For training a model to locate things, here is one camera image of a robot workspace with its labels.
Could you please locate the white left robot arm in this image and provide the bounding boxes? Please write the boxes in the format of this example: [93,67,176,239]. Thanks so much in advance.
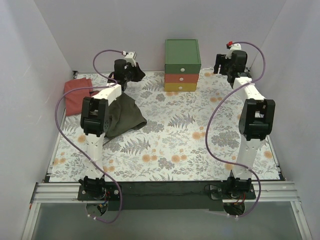
[79,59,147,200]

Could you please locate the aluminium front rail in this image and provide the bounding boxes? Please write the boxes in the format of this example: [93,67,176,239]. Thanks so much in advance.
[31,181,312,240]

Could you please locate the red cloth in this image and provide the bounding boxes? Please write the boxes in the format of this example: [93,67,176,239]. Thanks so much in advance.
[64,77,99,117]

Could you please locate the green red yellow drawer box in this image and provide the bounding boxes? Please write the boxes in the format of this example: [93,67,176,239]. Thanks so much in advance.
[164,39,202,92]

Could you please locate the floral table mat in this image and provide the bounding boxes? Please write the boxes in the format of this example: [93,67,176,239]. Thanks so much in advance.
[49,69,281,183]

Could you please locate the green top drawer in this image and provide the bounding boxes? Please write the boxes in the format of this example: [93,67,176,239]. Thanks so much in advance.
[164,64,201,74]

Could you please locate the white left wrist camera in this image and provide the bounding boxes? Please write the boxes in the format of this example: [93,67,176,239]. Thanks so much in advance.
[122,51,137,67]

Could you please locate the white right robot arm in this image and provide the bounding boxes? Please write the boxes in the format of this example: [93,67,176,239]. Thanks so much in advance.
[209,49,276,199]

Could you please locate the red drawer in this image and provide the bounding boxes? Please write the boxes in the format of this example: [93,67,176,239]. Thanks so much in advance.
[164,73,199,84]

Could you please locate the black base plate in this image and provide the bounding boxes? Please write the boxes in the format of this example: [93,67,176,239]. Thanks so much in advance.
[77,180,257,211]

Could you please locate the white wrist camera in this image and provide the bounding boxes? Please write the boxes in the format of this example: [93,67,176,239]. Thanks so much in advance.
[122,51,137,67]
[225,41,242,59]

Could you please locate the dark green cloth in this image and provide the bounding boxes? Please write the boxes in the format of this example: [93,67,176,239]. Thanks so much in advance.
[105,93,147,139]

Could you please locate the yellow bottom drawer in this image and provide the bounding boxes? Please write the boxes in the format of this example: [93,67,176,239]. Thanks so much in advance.
[164,82,197,92]

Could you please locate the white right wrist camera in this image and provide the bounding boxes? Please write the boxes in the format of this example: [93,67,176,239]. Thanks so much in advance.
[225,41,242,59]

